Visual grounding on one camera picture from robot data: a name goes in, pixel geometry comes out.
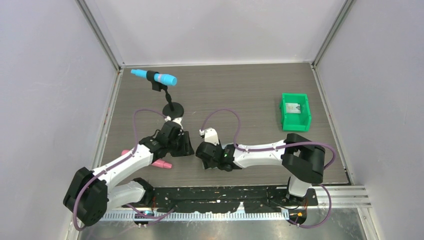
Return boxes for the silver VIP card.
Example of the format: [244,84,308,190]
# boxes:
[285,102,302,114]

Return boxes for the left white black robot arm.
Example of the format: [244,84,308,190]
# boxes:
[63,117,194,227]

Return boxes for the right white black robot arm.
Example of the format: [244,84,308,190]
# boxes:
[195,133,326,206]

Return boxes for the pink marker pen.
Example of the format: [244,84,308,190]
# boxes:
[121,149,173,169]

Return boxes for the black microphone stand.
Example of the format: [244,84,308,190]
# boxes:
[149,81,184,119]

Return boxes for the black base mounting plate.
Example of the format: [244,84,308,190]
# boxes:
[131,185,318,214]

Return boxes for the blue toy microphone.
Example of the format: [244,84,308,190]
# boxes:
[130,69,178,86]

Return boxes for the green plastic bin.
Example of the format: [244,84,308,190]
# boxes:
[279,93,312,132]

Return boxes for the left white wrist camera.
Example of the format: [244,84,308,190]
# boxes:
[164,116,183,129]

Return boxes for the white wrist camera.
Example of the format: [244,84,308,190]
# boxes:
[164,116,183,129]
[199,127,220,146]

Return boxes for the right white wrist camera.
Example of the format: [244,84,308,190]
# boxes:
[199,127,220,146]

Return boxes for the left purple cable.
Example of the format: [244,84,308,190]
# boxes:
[72,109,176,232]

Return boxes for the aluminium frame rail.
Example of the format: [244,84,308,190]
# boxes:
[93,185,371,224]

